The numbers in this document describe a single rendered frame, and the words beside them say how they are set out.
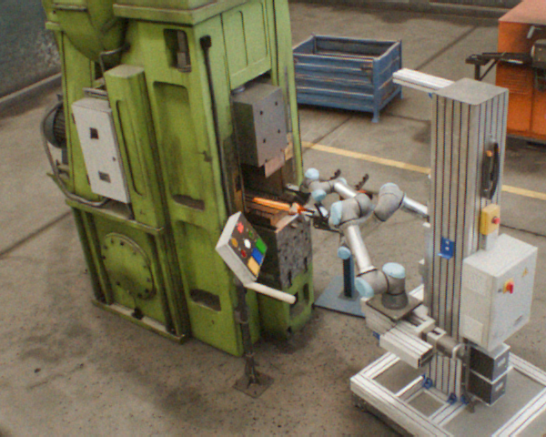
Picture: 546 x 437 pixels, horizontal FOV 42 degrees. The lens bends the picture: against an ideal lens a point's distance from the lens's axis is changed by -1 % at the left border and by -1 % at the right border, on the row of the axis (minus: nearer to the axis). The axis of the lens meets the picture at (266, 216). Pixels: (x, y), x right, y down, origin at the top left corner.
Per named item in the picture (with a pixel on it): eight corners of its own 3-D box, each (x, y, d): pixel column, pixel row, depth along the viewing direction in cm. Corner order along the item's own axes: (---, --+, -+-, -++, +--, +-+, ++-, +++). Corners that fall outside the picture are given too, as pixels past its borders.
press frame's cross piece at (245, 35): (272, 68, 440) (264, -9, 415) (230, 91, 412) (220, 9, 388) (217, 60, 464) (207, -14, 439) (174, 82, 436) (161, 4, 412)
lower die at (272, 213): (288, 212, 468) (288, 201, 464) (271, 227, 455) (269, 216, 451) (238, 198, 491) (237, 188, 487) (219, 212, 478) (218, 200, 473)
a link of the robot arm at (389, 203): (402, 211, 401) (347, 264, 426) (402, 201, 410) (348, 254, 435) (387, 199, 399) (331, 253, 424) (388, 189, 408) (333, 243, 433)
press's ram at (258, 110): (295, 141, 454) (290, 81, 434) (259, 167, 429) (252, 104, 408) (243, 130, 477) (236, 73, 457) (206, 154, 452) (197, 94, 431)
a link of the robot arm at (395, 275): (409, 289, 386) (409, 269, 379) (387, 297, 382) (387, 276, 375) (398, 278, 396) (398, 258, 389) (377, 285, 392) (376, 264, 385)
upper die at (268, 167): (284, 164, 450) (283, 150, 445) (266, 177, 437) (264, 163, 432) (232, 151, 473) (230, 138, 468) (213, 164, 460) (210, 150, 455)
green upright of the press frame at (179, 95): (262, 337, 505) (220, 9, 388) (239, 359, 488) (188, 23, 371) (214, 318, 529) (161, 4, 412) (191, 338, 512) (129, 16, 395)
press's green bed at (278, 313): (317, 314, 521) (312, 260, 497) (288, 344, 496) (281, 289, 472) (256, 291, 551) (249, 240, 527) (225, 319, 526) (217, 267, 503)
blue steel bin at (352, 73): (404, 96, 855) (404, 38, 819) (377, 122, 798) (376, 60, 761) (315, 86, 913) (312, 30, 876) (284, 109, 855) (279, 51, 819)
